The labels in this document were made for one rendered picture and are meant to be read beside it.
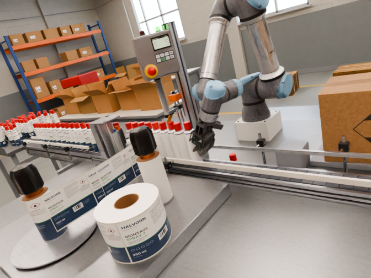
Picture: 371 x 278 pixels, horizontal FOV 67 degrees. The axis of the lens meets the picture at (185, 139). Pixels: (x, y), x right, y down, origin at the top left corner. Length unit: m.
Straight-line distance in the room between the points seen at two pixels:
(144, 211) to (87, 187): 0.38
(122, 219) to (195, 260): 0.25
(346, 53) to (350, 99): 5.42
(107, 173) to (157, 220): 0.39
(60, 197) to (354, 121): 1.05
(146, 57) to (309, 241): 0.94
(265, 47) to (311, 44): 5.31
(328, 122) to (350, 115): 0.07
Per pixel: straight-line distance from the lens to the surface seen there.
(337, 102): 1.10
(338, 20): 6.44
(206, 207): 0.98
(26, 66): 8.26
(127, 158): 1.21
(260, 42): 1.30
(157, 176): 1.01
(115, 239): 0.84
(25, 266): 1.10
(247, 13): 1.25
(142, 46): 1.28
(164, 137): 1.32
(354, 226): 0.94
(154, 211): 0.82
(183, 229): 0.92
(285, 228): 0.93
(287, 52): 6.77
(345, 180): 0.98
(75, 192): 1.11
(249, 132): 1.50
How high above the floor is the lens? 1.43
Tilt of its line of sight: 20 degrees down
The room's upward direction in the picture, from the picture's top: 16 degrees counter-clockwise
